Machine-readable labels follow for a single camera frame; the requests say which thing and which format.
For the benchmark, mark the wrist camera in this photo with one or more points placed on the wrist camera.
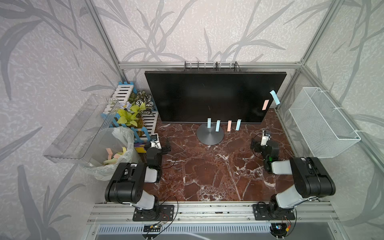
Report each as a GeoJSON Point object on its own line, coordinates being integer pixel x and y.
{"type": "Point", "coordinates": [155, 142]}
{"type": "Point", "coordinates": [265, 137]}

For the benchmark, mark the green artificial plant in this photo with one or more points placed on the green artificial plant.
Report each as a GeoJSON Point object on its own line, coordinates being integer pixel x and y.
{"type": "Point", "coordinates": [131, 113]}

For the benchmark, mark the pink sticky note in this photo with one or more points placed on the pink sticky note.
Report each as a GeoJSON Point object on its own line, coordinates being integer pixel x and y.
{"type": "Point", "coordinates": [265, 105]}
{"type": "Point", "coordinates": [229, 126]}

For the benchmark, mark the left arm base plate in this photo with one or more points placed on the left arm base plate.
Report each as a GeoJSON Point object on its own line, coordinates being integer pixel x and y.
{"type": "Point", "coordinates": [162, 213]}

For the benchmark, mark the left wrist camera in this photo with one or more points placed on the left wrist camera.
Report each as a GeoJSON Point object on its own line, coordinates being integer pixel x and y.
{"type": "Point", "coordinates": [155, 142]}

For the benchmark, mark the mesh trash bin with bag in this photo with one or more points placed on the mesh trash bin with bag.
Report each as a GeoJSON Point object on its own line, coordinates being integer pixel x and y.
{"type": "Point", "coordinates": [115, 147]}

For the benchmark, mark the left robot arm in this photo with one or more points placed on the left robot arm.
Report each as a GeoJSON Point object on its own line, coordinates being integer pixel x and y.
{"type": "Point", "coordinates": [127, 183]}

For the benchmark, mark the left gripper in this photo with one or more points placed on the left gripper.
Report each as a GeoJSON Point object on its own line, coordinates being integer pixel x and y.
{"type": "Point", "coordinates": [164, 150]}

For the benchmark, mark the pink sticky note right side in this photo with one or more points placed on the pink sticky note right side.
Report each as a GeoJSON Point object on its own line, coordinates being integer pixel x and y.
{"type": "Point", "coordinates": [265, 105]}

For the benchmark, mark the blue white picket planter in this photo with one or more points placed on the blue white picket planter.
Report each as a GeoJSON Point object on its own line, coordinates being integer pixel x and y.
{"type": "Point", "coordinates": [122, 94]}

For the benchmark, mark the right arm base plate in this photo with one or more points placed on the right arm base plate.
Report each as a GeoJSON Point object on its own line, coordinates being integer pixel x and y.
{"type": "Point", "coordinates": [266, 212]}

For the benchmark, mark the blue sticky note right edge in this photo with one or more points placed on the blue sticky note right edge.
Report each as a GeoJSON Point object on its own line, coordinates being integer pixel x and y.
{"type": "Point", "coordinates": [275, 97]}

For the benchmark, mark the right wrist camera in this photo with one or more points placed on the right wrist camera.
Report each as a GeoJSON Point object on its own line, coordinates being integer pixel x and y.
{"type": "Point", "coordinates": [265, 137]}

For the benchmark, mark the white wire mesh basket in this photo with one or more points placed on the white wire mesh basket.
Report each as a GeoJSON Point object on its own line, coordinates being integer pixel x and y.
{"type": "Point", "coordinates": [324, 128]}

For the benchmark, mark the pink sticky note bottom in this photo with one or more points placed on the pink sticky note bottom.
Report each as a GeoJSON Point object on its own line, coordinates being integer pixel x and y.
{"type": "Point", "coordinates": [229, 126]}

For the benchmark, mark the blue sticky note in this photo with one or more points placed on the blue sticky note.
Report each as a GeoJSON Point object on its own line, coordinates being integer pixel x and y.
{"type": "Point", "coordinates": [217, 129]}
{"type": "Point", "coordinates": [209, 122]}
{"type": "Point", "coordinates": [238, 124]}

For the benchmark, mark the clear plastic tray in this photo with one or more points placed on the clear plastic tray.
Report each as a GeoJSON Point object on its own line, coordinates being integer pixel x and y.
{"type": "Point", "coordinates": [78, 143]}

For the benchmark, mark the aluminium front rail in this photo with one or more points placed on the aluminium front rail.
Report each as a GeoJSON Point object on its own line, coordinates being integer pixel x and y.
{"type": "Point", "coordinates": [213, 212]}

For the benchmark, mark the black wire rack behind monitor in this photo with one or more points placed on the black wire rack behind monitor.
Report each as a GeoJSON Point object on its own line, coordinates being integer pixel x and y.
{"type": "Point", "coordinates": [214, 66]}

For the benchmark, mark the black computer monitor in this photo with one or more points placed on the black computer monitor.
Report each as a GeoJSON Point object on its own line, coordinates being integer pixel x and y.
{"type": "Point", "coordinates": [193, 97]}

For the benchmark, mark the round grey monitor stand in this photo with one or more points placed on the round grey monitor stand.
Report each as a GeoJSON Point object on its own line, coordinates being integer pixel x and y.
{"type": "Point", "coordinates": [209, 136]}

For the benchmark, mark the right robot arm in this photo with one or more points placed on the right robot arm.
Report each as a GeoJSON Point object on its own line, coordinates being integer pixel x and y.
{"type": "Point", "coordinates": [311, 179]}

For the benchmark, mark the small circuit board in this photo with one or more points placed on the small circuit board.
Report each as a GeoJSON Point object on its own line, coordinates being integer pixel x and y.
{"type": "Point", "coordinates": [152, 228]}

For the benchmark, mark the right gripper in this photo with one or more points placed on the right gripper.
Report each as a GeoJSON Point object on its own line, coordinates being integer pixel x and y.
{"type": "Point", "coordinates": [257, 148]}

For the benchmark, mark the yellow purple toy tools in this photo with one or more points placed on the yellow purple toy tools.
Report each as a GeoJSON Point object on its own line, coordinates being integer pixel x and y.
{"type": "Point", "coordinates": [140, 148]}

